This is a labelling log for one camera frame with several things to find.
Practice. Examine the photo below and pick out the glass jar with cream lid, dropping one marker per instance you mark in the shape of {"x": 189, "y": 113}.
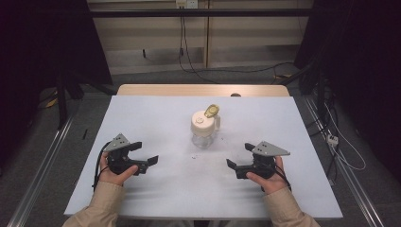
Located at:
{"x": 202, "y": 126}

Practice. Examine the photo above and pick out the person's right hand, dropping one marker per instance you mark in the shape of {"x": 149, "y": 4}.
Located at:
{"x": 272, "y": 184}

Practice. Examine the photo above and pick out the aluminium floor rail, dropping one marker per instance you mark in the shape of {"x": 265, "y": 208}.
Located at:
{"x": 38, "y": 176}
{"x": 346, "y": 176}

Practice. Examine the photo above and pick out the wooden table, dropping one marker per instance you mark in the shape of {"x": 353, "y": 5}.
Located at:
{"x": 189, "y": 90}

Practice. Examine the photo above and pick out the black metal stand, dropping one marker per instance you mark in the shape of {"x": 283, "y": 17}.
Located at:
{"x": 61, "y": 101}

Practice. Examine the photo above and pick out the white table mat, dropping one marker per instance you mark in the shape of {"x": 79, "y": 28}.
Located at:
{"x": 189, "y": 189}

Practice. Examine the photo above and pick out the person's left hand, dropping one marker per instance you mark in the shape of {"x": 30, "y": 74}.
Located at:
{"x": 115, "y": 179}

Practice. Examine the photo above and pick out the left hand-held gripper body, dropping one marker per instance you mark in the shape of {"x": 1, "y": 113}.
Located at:
{"x": 118, "y": 145}

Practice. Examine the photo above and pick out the white wall socket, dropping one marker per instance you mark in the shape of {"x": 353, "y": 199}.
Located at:
{"x": 186, "y": 3}

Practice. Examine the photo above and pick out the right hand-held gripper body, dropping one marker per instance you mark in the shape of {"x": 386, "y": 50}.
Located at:
{"x": 268, "y": 149}

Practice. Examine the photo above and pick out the white power strip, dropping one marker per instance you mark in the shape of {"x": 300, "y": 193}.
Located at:
{"x": 332, "y": 139}

